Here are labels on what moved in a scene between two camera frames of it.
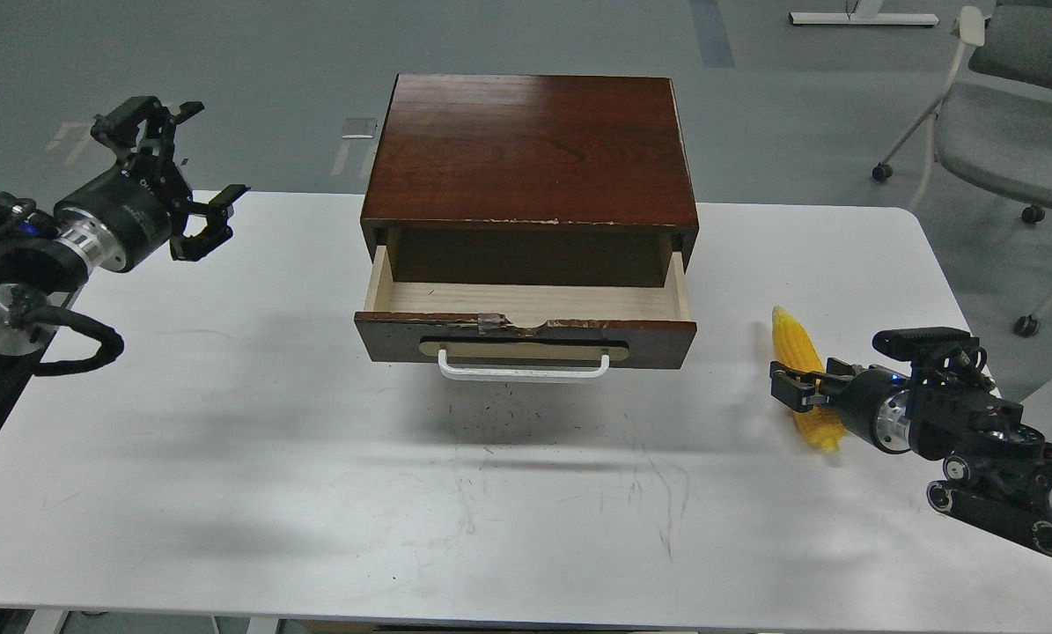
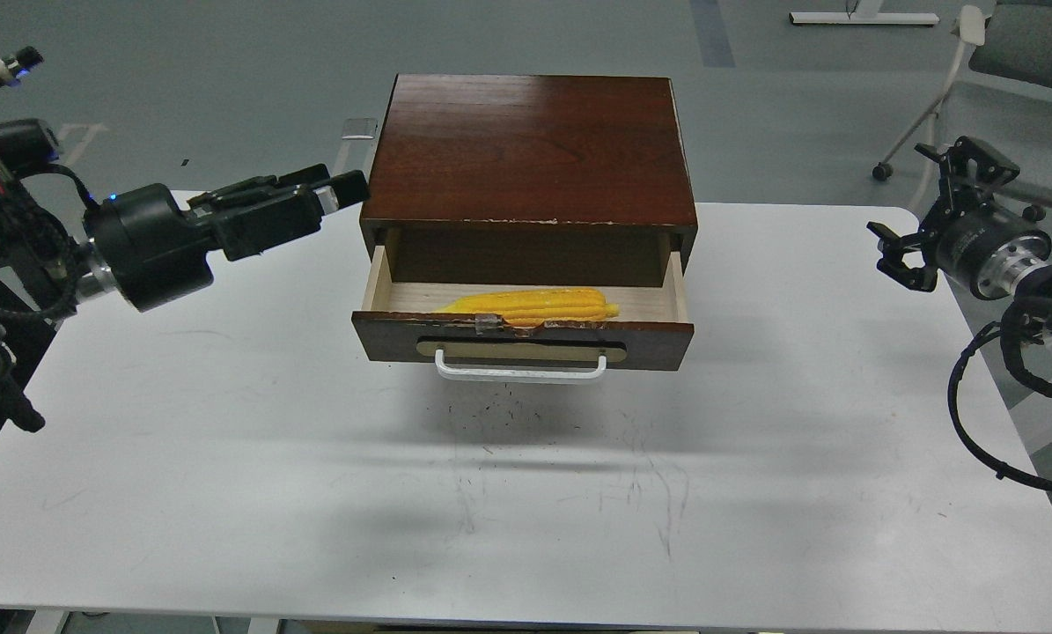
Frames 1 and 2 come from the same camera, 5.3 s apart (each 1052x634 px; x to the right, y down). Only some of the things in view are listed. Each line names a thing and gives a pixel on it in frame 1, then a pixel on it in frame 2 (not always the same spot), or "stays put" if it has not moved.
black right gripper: x=872 y=402 -> x=985 y=250
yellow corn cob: x=797 y=352 -> x=531 y=308
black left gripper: x=128 y=214 -> x=158 y=250
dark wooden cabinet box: x=531 y=179 stays put
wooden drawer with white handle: x=523 y=331 stays put
